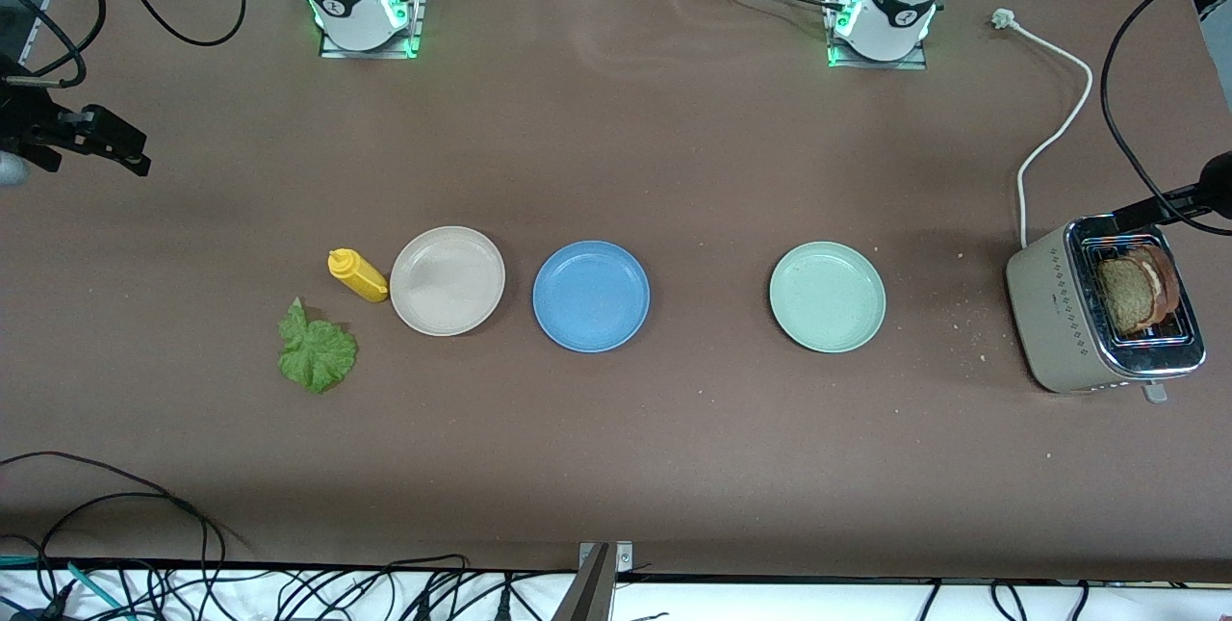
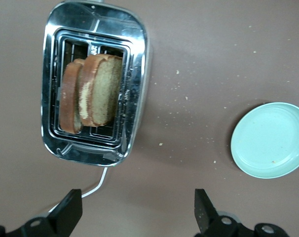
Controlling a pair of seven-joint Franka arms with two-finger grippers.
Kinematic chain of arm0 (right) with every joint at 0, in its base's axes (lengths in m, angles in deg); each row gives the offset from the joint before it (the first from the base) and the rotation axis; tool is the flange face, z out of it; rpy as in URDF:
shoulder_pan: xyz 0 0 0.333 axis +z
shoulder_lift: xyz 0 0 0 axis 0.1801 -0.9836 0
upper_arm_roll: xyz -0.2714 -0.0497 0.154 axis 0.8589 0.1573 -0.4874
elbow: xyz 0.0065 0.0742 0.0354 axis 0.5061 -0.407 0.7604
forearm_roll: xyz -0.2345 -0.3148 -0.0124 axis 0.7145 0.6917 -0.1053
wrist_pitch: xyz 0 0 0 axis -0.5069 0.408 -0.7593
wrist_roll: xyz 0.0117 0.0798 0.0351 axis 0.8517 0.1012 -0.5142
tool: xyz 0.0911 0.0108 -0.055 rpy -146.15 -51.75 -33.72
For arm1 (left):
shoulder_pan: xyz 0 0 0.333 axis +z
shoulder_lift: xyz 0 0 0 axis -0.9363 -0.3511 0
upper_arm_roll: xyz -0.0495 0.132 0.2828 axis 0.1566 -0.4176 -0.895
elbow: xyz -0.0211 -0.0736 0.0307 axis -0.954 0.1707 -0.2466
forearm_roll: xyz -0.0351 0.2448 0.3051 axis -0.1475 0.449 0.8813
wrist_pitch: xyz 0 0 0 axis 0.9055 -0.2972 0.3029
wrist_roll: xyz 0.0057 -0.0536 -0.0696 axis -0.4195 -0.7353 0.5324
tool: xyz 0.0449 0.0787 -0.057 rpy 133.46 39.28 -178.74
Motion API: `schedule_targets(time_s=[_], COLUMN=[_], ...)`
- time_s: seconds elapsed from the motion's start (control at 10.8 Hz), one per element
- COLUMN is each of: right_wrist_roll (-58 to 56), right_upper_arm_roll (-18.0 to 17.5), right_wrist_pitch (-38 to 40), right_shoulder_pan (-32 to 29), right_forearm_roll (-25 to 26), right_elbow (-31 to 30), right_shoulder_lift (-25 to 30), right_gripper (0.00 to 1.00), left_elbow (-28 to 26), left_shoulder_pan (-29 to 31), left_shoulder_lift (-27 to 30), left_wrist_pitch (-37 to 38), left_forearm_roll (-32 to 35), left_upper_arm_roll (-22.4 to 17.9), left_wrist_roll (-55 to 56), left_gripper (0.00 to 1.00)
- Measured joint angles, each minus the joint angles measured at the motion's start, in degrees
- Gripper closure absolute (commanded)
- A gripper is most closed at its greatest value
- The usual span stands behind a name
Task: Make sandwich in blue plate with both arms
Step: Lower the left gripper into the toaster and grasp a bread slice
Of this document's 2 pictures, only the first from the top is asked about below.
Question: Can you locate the right gripper black side bracket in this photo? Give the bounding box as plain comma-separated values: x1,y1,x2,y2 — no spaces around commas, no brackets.
58,104,152,177

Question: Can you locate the brown bread slice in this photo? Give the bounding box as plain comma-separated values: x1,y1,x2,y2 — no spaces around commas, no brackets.
1126,246,1182,328
1099,257,1161,335

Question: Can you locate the green lettuce leaf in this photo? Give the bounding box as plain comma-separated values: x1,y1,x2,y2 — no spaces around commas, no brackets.
277,297,359,397

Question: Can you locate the yellow mustard squeeze bottle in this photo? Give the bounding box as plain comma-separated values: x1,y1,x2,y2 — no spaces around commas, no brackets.
327,248,390,304

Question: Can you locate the white lower board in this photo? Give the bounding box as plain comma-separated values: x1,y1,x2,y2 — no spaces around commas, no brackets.
0,563,1232,621

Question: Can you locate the pale green round plate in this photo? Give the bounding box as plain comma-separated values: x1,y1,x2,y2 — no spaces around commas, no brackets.
768,241,887,353

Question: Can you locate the silver beige toaster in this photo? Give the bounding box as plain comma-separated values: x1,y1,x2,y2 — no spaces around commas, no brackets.
1005,214,1207,404

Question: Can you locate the small grey metal bracket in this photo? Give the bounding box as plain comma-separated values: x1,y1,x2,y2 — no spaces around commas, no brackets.
577,540,634,574

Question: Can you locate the beige round plate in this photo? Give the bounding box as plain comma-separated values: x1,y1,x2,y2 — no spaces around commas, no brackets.
389,225,507,337

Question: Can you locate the black looping floor cable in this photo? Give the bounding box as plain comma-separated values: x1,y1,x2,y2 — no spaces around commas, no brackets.
0,451,228,621

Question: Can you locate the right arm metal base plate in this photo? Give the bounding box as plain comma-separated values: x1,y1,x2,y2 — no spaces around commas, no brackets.
320,0,425,60

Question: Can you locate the teal cable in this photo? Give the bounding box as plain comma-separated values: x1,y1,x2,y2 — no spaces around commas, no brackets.
0,554,131,621

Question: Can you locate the white toaster power cable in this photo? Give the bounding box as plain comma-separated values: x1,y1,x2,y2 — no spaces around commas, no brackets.
991,9,1095,251

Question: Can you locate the dark slanted metal bar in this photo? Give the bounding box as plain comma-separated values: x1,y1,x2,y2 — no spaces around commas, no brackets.
551,544,617,621

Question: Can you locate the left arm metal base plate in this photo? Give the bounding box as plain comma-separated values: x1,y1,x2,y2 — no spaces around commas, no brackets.
826,0,929,71

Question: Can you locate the blue round plate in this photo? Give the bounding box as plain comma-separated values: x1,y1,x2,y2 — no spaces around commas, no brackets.
532,240,652,353

